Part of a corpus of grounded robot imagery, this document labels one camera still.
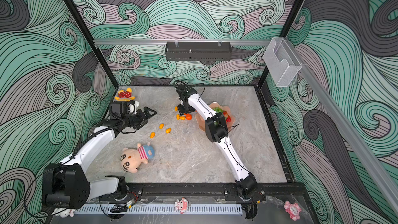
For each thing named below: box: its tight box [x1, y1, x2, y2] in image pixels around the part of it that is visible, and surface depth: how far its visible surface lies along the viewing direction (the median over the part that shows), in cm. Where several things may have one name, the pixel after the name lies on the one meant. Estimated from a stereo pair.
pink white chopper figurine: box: [174, 197, 189, 215], surface depth 69 cm
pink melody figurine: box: [283, 200, 303, 221], surface depth 67 cm
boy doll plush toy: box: [120, 141, 155, 174], surface depth 80 cm
